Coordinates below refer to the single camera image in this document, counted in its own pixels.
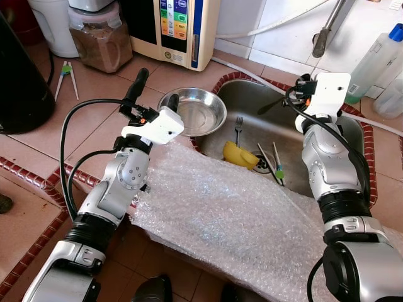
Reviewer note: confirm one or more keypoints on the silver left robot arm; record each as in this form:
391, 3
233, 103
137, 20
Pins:
116, 182

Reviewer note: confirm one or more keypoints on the clear bottle with blue cap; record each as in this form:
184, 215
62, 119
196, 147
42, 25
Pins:
371, 69

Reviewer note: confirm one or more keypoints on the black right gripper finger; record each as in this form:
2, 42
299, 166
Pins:
276, 107

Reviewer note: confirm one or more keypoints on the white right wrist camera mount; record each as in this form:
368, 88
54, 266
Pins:
330, 94

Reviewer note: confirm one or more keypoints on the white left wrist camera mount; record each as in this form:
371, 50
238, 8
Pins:
160, 129

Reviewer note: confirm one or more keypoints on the white plastic container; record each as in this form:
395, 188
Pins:
53, 28

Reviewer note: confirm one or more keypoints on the translucent plastic bottle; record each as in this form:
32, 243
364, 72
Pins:
390, 100

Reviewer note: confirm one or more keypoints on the cream water ionizer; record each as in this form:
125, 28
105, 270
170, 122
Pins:
204, 38

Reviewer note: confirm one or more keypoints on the grey metal faucet spout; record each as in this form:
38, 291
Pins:
322, 41

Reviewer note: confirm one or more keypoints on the white training chopstick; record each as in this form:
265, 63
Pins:
73, 83
60, 83

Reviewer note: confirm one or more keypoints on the round steel bowl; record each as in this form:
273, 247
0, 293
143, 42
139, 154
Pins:
192, 113

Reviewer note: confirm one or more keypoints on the black left robot foot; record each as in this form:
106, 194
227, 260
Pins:
151, 290

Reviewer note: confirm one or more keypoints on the red plastic cup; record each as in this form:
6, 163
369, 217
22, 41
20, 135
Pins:
12, 19

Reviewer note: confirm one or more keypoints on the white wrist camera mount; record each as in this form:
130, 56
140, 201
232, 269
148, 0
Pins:
330, 94
160, 129

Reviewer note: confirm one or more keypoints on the steel fork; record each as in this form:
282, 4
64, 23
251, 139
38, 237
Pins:
238, 135

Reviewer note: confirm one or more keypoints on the yellow plastic bowl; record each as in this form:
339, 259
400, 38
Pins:
238, 155

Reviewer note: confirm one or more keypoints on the steel sink basin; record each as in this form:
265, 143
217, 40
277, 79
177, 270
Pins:
258, 129

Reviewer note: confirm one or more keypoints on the clear bubble wrap sheet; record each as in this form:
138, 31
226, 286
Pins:
220, 220

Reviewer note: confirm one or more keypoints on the clear jar of brown powder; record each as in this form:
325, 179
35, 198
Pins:
101, 50

